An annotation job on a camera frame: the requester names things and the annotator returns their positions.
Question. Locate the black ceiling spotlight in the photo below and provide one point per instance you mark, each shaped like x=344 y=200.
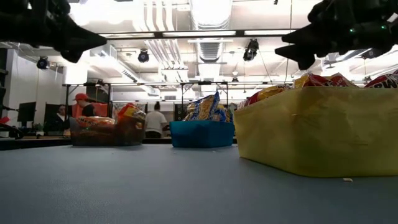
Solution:
x=250 y=51
x=43 y=63
x=143 y=57

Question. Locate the small pendant lamp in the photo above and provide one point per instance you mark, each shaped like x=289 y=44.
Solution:
x=235 y=80

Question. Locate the person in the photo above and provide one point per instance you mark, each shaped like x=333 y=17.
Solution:
x=60 y=119
x=87 y=109
x=155 y=121

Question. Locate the white noodle crumb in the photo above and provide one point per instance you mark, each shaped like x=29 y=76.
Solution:
x=347 y=179

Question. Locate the red object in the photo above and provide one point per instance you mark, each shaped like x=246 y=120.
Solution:
x=3 y=120

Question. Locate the black table frame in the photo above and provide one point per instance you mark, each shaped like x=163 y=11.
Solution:
x=37 y=143

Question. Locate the white wall box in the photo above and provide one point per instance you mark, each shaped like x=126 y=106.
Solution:
x=74 y=74

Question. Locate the black monitor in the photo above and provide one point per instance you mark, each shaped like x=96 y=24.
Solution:
x=26 y=112
x=49 y=109

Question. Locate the silver ventilation duct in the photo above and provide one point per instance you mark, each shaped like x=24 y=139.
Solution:
x=211 y=18

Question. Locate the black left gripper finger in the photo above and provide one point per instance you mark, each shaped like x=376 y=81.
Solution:
x=72 y=56
x=81 y=39

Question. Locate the blue plastic bin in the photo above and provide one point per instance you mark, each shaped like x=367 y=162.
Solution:
x=202 y=135

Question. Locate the black background station frame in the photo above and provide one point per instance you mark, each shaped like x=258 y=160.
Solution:
x=174 y=83

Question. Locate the yellow plastic bin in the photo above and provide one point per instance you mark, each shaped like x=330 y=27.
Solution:
x=326 y=133

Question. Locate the dark board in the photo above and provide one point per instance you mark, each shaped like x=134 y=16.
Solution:
x=178 y=112

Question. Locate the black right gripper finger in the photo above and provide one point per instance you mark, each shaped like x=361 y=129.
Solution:
x=306 y=35
x=306 y=54

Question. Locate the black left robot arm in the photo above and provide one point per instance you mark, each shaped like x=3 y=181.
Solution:
x=12 y=21

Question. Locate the orange panel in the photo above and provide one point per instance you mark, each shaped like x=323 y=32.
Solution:
x=101 y=109

